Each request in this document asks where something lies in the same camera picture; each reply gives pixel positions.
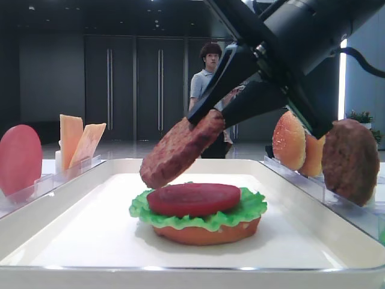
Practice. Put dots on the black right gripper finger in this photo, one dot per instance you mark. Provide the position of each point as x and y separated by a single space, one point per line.
238 63
255 99

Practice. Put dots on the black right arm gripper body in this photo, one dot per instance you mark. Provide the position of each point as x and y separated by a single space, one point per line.
292 40

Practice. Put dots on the brown meat patty front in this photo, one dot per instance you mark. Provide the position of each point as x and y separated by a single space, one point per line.
179 148

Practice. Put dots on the brown meat patty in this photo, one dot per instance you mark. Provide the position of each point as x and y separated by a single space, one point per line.
350 161
179 148

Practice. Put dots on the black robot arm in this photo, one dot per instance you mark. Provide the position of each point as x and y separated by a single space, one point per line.
345 17

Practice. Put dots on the green lettuce leaf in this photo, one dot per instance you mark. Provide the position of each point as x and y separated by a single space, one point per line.
251 206

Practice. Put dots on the brown meat patty rear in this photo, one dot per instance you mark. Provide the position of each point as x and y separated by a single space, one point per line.
350 161

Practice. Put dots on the red tomato slice on burger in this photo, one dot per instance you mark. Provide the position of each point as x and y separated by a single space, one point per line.
193 199

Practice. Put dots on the leaning orange cheese slice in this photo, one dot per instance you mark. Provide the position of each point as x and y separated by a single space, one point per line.
88 143

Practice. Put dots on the tall orange cheese slice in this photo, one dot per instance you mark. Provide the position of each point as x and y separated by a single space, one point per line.
71 129

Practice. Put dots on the upright red tomato slice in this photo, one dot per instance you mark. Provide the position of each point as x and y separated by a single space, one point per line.
21 162

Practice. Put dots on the seeded top bun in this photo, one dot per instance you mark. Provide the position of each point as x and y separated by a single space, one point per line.
289 145

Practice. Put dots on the potted green plant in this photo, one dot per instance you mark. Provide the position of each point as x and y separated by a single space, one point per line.
365 119

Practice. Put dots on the bottom bun slice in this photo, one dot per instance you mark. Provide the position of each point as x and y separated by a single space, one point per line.
197 236

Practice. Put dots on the clear acrylic right holder rack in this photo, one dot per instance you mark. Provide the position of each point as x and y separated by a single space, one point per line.
369 218

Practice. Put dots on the clear acrylic holder rack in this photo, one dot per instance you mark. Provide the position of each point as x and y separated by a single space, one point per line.
45 185
369 218

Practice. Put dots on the white rectangular tray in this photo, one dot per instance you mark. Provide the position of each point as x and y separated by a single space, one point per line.
80 235

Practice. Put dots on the clear acrylic left holder rack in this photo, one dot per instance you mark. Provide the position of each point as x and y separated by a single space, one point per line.
45 185

